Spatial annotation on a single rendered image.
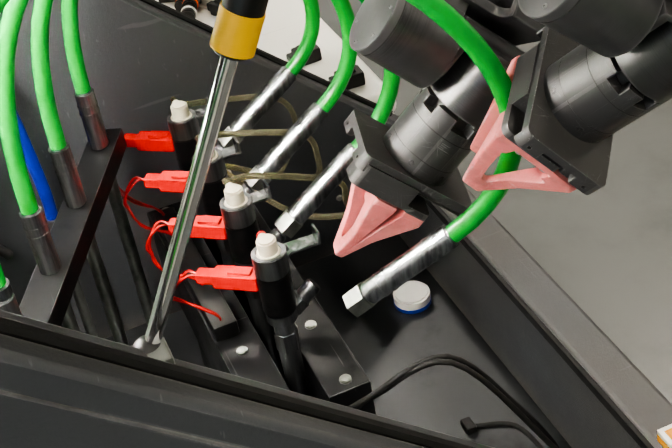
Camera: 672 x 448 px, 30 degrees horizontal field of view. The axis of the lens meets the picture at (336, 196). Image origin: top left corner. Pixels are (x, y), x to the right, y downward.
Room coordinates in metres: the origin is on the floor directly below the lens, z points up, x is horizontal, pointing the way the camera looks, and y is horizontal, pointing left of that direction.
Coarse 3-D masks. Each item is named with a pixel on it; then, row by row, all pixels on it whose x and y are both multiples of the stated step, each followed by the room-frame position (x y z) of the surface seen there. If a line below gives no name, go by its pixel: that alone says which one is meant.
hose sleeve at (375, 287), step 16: (432, 240) 0.69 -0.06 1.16; (448, 240) 0.68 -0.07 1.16; (400, 256) 0.70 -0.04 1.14; (416, 256) 0.69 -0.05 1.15; (432, 256) 0.68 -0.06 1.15; (384, 272) 0.69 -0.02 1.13; (400, 272) 0.69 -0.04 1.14; (416, 272) 0.69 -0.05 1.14; (368, 288) 0.69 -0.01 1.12; (384, 288) 0.69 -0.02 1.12
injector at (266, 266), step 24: (264, 264) 0.77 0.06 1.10; (288, 264) 0.78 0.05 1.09; (264, 288) 0.77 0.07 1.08; (288, 288) 0.77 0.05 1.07; (312, 288) 0.79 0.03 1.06; (264, 312) 0.78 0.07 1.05; (288, 312) 0.77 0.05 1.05; (288, 336) 0.77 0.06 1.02; (288, 360) 0.78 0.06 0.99; (288, 384) 0.78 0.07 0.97
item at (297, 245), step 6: (294, 240) 0.80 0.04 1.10; (300, 240) 0.80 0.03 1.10; (306, 240) 0.79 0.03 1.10; (312, 240) 0.79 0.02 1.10; (288, 246) 0.79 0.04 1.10; (294, 246) 0.79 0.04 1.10; (300, 246) 0.79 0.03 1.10; (306, 246) 0.79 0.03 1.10; (312, 246) 0.79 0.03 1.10; (288, 252) 0.78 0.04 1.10; (294, 252) 0.78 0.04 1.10
